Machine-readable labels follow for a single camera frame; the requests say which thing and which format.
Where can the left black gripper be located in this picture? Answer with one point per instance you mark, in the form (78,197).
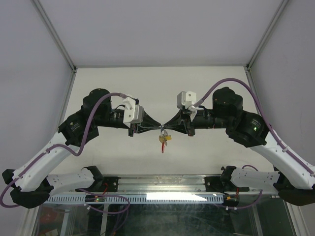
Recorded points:
(148,124)

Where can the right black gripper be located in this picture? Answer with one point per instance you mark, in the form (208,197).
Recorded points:
(182,123)

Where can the red silver carabiner keyring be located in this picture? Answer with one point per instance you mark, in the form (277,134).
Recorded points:
(163,145)

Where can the yellow key tag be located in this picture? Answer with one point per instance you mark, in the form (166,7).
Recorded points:
(164,138)

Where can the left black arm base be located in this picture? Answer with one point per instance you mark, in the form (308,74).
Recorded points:
(108,183)

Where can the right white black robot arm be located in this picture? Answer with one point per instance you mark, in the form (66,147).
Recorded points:
(292,178)

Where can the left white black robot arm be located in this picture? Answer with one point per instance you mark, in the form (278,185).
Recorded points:
(33,183)

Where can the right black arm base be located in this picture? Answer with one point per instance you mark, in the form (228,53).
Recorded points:
(221,183)

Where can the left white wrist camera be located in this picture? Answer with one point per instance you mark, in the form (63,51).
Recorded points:
(133,113)

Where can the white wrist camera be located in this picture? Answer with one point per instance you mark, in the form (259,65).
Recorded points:
(133,113)
(187,100)

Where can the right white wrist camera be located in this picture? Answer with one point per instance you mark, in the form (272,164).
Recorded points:
(187,100)

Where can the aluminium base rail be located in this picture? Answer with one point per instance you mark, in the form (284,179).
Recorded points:
(162,183)

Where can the white slotted cable duct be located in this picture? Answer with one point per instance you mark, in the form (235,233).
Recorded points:
(148,198)

